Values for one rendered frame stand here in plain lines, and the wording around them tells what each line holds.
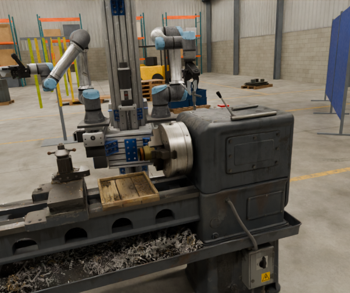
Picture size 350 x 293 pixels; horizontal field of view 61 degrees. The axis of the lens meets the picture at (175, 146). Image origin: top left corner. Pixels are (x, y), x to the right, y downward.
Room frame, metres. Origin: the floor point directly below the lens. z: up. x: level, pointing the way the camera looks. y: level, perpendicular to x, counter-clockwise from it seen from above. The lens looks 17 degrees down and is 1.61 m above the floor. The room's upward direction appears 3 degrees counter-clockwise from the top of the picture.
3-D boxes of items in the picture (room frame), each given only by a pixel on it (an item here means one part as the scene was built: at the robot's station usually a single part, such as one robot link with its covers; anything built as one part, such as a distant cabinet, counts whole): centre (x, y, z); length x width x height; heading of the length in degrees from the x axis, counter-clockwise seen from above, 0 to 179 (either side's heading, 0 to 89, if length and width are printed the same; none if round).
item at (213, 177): (1.77, -0.36, 1.06); 0.59 x 0.48 x 0.39; 107
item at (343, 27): (7.21, -3.92, 1.18); 4.12 x 0.80 x 2.35; 157
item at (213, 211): (1.77, -0.36, 0.43); 0.60 x 0.48 x 0.86; 107
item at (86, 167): (1.54, 0.59, 0.99); 0.20 x 0.10 x 0.05; 107
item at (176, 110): (8.86, -0.41, 0.39); 1.20 x 0.80 x 0.79; 114
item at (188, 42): (1.83, -0.11, 1.68); 0.09 x 0.08 x 0.11; 10
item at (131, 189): (1.55, 0.29, 0.89); 0.36 x 0.30 x 0.04; 17
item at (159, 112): (2.23, 0.09, 1.21); 0.15 x 0.15 x 0.10
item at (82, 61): (2.28, 0.65, 1.54); 0.15 x 0.12 x 0.55; 29
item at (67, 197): (1.48, 0.60, 0.95); 0.43 x 0.17 x 0.05; 17
